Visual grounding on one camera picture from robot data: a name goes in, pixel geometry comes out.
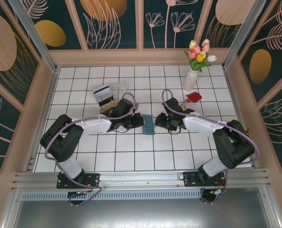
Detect aluminium frame rail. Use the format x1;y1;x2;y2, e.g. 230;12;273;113
11;169;271;190

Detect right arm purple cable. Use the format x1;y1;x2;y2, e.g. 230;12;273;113
161;89;261;205

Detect aluminium corner post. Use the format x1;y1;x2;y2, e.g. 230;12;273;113
9;0;60;73
223;0;267;69

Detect gold card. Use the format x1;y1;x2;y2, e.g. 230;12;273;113
99;96;115;114

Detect small red flower plant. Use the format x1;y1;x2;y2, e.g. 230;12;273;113
242;124;253;138

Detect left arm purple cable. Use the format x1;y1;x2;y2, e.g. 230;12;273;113
44;92;136;207

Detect slotted grey cable tray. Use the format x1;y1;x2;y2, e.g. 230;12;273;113
20;189;203;200

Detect silver card with black stripe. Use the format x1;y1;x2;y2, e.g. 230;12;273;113
93;85;113;102

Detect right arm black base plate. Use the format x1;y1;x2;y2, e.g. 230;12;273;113
183;171;227;187

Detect white ribbed vase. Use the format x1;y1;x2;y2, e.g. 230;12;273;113
183;68;198;92

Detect tulip bouquet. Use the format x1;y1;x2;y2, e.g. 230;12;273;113
184;38;218;72

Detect grey metal sheet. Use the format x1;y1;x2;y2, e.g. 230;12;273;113
12;199;274;228

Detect red toy shovel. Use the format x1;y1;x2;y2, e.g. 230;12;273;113
180;92;203;107

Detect clear acrylic box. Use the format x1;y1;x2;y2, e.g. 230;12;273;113
108;79;132;103

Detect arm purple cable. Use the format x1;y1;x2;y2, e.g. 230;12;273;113
161;89;261;205
44;92;136;207

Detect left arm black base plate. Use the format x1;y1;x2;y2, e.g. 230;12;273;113
57;172;100;190

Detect blue card holder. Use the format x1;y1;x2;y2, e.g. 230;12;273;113
142;114;157;136

